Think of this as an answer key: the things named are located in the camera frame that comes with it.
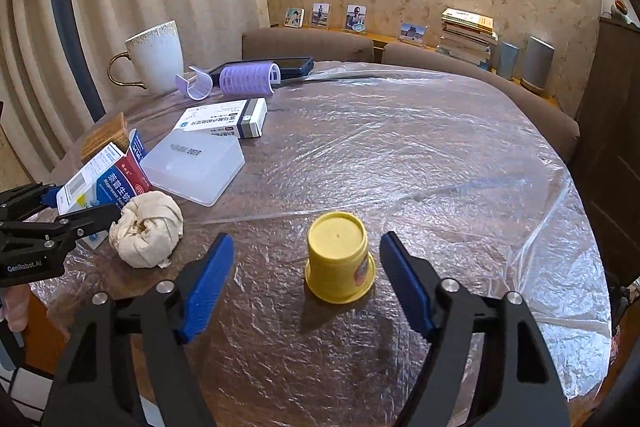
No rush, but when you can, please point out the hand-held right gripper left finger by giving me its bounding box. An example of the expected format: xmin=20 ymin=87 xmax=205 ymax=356
xmin=47 ymin=233 xmax=236 ymax=427

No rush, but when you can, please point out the white grey medicine box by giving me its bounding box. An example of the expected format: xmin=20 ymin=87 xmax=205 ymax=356
xmin=172 ymin=98 xmax=269 ymax=140

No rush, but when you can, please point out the stack of books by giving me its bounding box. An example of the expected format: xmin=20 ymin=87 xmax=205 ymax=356
xmin=436 ymin=8 xmax=498 ymax=70

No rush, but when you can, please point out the translucent plastic box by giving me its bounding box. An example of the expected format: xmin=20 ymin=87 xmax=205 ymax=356
xmin=140 ymin=128 xmax=246 ymax=206

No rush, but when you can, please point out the small grey speaker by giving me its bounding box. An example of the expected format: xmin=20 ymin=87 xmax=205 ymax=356
xmin=495 ymin=41 xmax=522 ymax=80

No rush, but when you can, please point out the yellow plastic cup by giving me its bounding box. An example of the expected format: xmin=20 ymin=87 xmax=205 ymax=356
xmin=304 ymin=212 xmax=377 ymax=305

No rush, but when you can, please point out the stained tissue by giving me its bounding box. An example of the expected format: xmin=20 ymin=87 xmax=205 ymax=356
xmin=108 ymin=190 xmax=185 ymax=269

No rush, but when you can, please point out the black smartphone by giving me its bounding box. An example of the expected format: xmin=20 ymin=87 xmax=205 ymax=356
xmin=207 ymin=56 xmax=315 ymax=82

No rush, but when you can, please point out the brown upholstered chair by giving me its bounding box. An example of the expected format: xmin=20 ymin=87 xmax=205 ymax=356
xmin=241 ymin=27 xmax=375 ymax=64

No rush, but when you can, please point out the photo frame with building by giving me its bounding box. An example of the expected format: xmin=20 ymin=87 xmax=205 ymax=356
xmin=398 ymin=23 xmax=428 ymax=45

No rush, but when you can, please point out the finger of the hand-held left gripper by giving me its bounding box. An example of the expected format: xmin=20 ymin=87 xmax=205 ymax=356
xmin=0 ymin=183 xmax=63 ymax=222
xmin=0 ymin=204 xmax=122 ymax=244

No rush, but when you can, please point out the blue red medicine box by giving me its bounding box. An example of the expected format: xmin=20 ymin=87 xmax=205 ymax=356
xmin=56 ymin=129 xmax=153 ymax=250

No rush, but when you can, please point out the photo frame with portrait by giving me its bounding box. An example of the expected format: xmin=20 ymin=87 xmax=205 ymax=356
xmin=344 ymin=4 xmax=367 ymax=32

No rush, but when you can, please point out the white mug with gold handle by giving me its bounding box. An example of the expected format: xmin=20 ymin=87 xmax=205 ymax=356
xmin=107 ymin=20 xmax=187 ymax=95

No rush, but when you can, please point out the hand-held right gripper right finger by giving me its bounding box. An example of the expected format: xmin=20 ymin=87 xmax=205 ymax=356
xmin=379 ymin=231 xmax=573 ymax=427

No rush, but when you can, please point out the dark wooden cabinet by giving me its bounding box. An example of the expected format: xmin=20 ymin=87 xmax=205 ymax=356
xmin=570 ymin=16 xmax=640 ymax=288

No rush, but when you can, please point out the person's left hand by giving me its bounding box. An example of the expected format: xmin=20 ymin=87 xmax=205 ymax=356
xmin=0 ymin=285 xmax=27 ymax=333

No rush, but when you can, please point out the purple hair roller clip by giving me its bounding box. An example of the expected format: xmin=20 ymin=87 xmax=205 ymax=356
xmin=175 ymin=67 xmax=213 ymax=102

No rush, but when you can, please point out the clear plastic table cover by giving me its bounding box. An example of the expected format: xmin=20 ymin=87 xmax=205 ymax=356
xmin=30 ymin=61 xmax=613 ymax=403

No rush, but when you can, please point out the purple hair roller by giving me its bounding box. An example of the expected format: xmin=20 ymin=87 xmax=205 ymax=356
xmin=220 ymin=62 xmax=283 ymax=96

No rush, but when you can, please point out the brown woven box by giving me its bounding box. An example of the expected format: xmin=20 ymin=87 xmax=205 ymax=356
xmin=80 ymin=112 xmax=131 ymax=162

